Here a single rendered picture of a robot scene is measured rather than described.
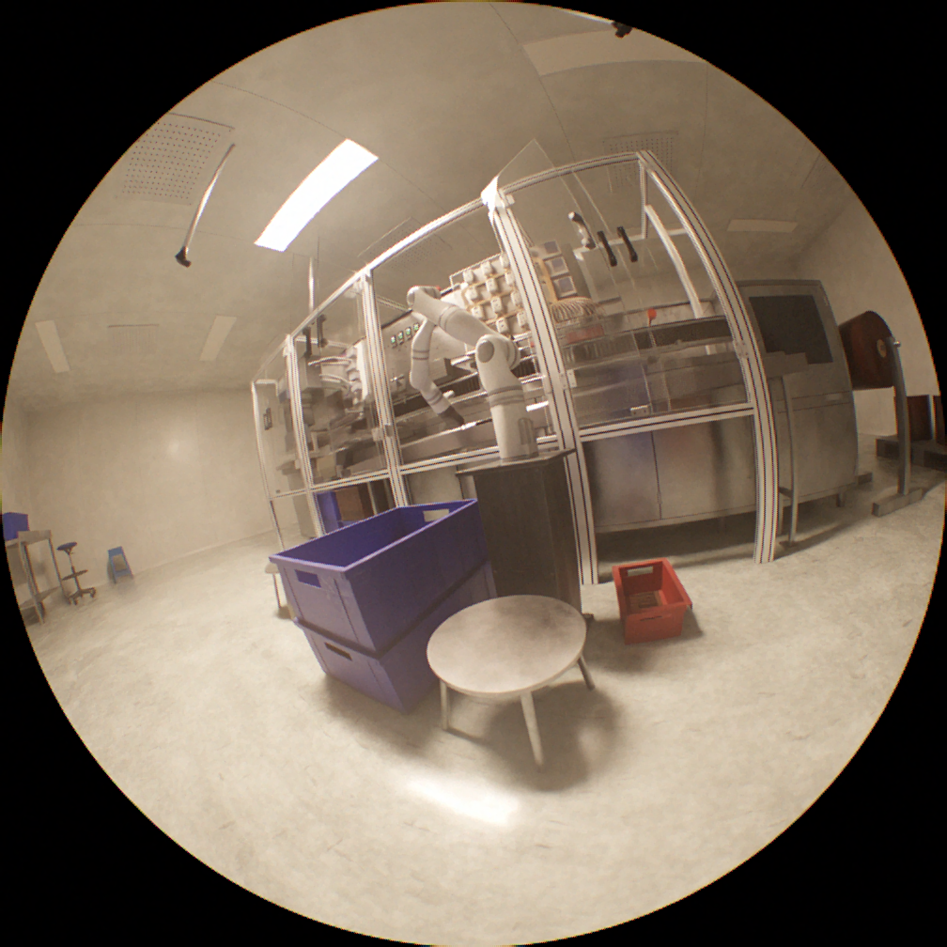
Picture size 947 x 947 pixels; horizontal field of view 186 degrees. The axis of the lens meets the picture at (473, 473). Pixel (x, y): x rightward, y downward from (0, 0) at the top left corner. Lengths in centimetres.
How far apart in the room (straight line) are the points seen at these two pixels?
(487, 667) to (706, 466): 122
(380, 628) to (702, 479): 134
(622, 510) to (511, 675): 107
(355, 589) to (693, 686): 77
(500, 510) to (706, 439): 103
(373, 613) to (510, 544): 36
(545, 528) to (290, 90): 241
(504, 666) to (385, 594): 30
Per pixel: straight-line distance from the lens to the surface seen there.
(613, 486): 138
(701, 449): 142
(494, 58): 223
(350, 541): 105
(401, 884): 64
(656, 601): 103
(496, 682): 48
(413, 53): 215
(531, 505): 66
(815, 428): 170
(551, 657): 51
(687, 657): 86
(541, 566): 71
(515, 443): 70
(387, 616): 67
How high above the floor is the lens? 59
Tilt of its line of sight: 4 degrees down
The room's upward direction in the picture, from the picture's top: 11 degrees counter-clockwise
